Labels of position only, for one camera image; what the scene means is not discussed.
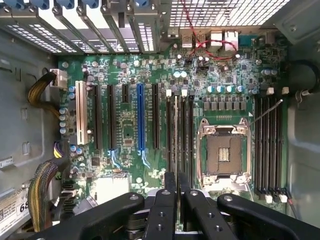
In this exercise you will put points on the black round speaker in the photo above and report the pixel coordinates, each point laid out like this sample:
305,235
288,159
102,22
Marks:
298,76

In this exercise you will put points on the white expansion slot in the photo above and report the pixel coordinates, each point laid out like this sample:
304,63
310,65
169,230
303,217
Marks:
81,112

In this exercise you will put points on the silver chipset heatsink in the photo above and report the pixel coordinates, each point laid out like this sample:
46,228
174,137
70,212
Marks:
112,187

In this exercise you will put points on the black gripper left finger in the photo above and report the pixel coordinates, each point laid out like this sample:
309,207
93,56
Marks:
163,212

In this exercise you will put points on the long black expansion slot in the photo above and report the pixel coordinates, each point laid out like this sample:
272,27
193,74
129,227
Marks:
155,117
111,117
97,117

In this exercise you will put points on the thin metal locking lever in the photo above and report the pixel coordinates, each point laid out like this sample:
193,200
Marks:
267,110

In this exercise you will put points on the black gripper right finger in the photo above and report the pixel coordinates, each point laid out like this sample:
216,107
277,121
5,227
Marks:
197,212

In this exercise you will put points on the silver ethernet port block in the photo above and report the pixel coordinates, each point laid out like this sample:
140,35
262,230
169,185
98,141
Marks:
230,40

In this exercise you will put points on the black SATA port block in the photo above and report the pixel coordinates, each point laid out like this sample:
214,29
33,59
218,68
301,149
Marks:
69,197

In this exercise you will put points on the white power connector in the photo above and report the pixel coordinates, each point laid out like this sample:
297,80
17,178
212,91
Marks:
59,78

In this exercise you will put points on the black RAM slot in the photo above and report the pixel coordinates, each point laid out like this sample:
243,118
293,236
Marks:
272,145
258,145
169,130
191,140
184,130
265,145
179,140
279,145

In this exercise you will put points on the green motherboard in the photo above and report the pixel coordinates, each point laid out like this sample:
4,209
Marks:
130,75

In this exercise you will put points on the blue serial port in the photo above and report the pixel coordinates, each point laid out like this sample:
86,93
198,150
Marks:
247,41

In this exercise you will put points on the blue retainer clip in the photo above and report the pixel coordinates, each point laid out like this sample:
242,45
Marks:
16,3
143,4
65,3
92,4
39,3

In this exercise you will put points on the short black expansion slot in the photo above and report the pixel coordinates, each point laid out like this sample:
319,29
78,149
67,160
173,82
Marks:
126,93

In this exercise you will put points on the grey metal PC case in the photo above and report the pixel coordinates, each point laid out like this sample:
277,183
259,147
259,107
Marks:
20,112

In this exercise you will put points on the silver CPU socket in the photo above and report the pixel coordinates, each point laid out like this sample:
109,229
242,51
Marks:
225,152

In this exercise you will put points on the silver USB port block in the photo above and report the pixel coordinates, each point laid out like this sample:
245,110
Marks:
187,41
201,40
216,38

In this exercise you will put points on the blue expansion slot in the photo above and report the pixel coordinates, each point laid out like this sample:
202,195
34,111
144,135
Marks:
141,117

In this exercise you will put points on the perforated metal slot cover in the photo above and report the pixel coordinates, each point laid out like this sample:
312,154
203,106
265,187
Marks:
37,40
146,35

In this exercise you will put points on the white printed label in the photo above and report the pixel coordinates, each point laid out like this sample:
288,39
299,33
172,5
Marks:
12,212

